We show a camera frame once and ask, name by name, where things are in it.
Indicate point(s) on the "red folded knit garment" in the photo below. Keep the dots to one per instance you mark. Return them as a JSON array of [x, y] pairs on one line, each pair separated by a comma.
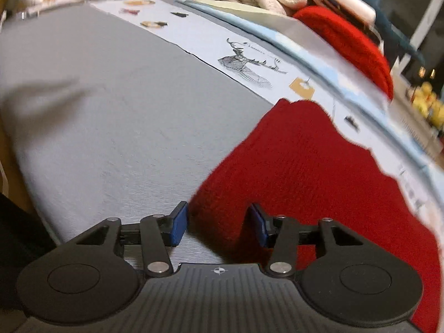
[[347, 41]]

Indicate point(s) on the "red ribbed knit sweater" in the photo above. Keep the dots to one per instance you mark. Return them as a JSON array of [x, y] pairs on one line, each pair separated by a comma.
[[312, 173]]

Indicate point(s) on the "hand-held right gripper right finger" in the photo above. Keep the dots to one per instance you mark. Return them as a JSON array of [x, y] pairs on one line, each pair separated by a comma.
[[260, 228]]

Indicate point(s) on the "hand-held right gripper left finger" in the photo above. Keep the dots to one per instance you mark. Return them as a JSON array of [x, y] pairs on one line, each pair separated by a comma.
[[179, 226]]

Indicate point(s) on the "yellow plush toys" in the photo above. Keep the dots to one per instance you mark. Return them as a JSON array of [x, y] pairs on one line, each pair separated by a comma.
[[428, 102]]

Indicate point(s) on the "grey bed sheet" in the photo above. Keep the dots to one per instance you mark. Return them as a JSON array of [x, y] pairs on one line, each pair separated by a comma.
[[104, 111]]

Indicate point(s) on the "light blue printed sheet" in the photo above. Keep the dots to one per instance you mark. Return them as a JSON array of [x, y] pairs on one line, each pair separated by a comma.
[[208, 38]]

